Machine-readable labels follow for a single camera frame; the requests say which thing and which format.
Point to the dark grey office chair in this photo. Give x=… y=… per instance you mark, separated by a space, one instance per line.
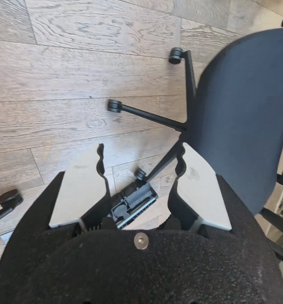
x=238 y=106

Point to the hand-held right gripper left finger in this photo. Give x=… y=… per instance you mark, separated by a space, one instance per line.
x=79 y=190

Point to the black chair base with caster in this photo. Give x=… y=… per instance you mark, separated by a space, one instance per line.
x=9 y=199

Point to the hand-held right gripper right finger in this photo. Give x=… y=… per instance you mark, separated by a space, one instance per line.
x=203 y=197

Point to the black chair tilt mechanism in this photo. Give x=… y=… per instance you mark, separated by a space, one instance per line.
x=136 y=199

